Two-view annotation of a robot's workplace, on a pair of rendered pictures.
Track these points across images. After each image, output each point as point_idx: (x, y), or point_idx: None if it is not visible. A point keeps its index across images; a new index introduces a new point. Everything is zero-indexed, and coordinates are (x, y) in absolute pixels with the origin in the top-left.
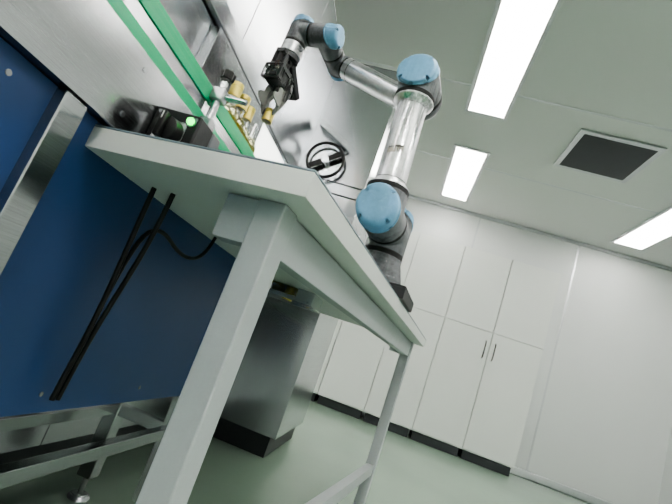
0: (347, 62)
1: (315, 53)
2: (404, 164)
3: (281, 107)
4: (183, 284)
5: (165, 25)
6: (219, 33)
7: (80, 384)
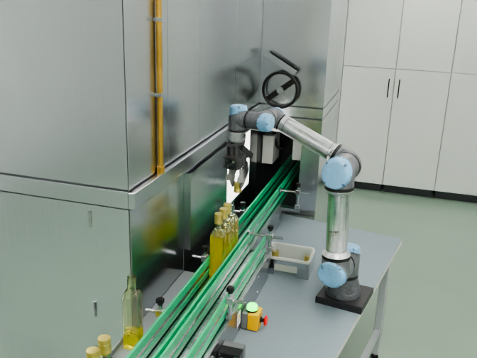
0: (281, 125)
1: (242, 26)
2: (342, 242)
3: (245, 181)
4: None
5: (209, 329)
6: (191, 177)
7: None
